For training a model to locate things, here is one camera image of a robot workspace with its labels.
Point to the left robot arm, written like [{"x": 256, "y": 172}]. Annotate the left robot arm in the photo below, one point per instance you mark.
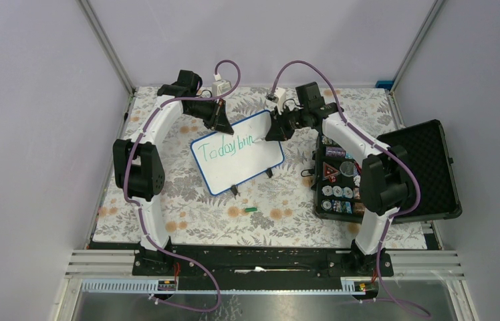
[{"x": 138, "y": 168}]

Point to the white cable duct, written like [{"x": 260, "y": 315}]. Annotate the white cable duct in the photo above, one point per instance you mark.
[{"x": 248, "y": 286}]

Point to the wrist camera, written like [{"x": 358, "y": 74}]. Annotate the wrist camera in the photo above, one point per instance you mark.
[
  {"x": 280, "y": 97},
  {"x": 220, "y": 86}
]

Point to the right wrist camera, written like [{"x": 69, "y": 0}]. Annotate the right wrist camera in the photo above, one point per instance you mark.
[{"x": 280, "y": 97}]

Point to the blue framed whiteboard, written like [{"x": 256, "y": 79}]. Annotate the blue framed whiteboard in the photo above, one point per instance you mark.
[{"x": 225, "y": 160}]

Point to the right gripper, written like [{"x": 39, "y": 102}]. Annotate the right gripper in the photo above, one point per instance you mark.
[{"x": 279, "y": 131}]

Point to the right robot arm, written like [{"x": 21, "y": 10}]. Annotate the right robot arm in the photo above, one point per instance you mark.
[{"x": 388, "y": 187}]

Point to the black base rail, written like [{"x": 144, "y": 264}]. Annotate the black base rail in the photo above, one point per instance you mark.
[{"x": 218, "y": 263}]

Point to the blue corner clamp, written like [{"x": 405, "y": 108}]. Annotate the blue corner clamp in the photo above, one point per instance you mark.
[{"x": 384, "y": 84}]

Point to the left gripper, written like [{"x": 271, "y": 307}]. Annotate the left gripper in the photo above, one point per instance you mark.
[{"x": 222, "y": 124}]

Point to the black open case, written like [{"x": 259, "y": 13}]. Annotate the black open case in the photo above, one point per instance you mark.
[{"x": 337, "y": 197}]

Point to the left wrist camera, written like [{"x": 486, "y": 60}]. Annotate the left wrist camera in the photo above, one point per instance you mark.
[{"x": 220, "y": 86}]

